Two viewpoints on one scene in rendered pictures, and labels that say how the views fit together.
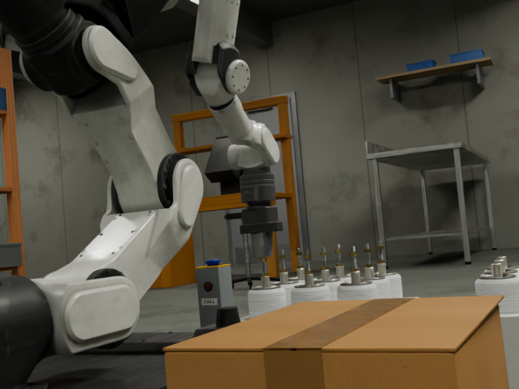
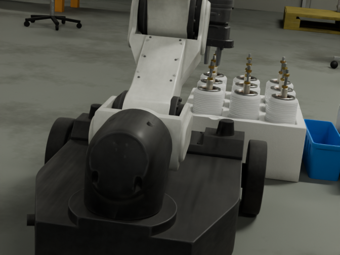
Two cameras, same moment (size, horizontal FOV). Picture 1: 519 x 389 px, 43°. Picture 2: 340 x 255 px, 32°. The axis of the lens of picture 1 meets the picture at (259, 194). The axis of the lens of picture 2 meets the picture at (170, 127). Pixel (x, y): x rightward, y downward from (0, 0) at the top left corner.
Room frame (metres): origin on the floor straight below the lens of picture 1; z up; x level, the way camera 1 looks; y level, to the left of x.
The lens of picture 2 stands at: (-0.03, 0.71, 0.66)
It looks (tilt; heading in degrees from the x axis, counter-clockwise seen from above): 17 degrees down; 341
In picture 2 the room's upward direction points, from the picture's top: 5 degrees clockwise
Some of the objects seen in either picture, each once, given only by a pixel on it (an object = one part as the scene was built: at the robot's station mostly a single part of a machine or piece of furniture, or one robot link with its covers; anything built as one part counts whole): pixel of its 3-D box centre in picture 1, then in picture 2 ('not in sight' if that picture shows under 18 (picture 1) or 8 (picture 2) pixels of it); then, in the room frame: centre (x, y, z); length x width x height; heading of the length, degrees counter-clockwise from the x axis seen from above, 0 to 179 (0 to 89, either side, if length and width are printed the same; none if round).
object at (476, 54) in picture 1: (466, 59); not in sight; (7.14, -2.41, 2.11); 0.35 x 0.24 x 0.11; 65
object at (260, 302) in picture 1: (269, 324); (206, 116); (1.67, 0.00, 0.16); 0.10 x 0.10 x 0.18
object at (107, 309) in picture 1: (62, 312); (143, 129); (1.16, 0.36, 0.28); 0.21 x 0.20 x 0.13; 155
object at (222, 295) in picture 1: (218, 325); not in sight; (1.78, 0.14, 0.16); 0.07 x 0.07 x 0.31; 65
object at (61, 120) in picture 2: not in sight; (64, 153); (1.52, 0.48, 0.10); 0.20 x 0.05 x 0.20; 155
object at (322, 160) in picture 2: not in sight; (320, 148); (1.61, -0.40, 0.06); 0.30 x 0.11 x 0.12; 156
